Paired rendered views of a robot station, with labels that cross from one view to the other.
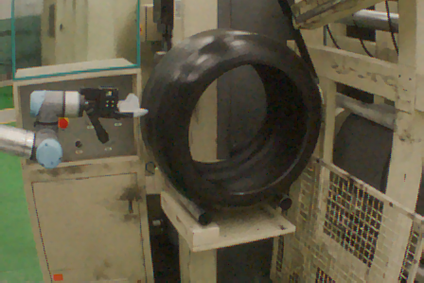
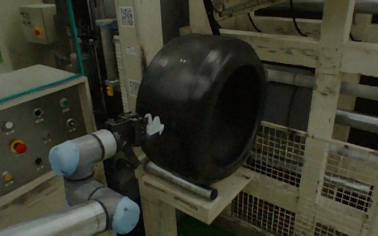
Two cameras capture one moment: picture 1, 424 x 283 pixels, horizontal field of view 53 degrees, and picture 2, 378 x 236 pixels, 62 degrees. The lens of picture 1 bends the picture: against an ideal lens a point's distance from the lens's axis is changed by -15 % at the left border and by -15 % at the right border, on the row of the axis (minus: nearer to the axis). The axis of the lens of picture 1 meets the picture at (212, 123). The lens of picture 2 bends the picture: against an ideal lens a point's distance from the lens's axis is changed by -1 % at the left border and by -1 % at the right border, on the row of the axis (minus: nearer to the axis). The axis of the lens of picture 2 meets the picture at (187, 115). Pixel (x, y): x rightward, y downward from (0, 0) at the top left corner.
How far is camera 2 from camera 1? 0.81 m
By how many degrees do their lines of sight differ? 30
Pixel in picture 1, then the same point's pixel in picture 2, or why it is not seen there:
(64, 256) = not seen: outside the picture
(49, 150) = (130, 214)
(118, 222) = not seen: hidden behind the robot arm
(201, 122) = not seen: hidden behind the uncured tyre
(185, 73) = (201, 86)
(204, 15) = (153, 21)
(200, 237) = (212, 210)
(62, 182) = (32, 204)
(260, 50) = (243, 53)
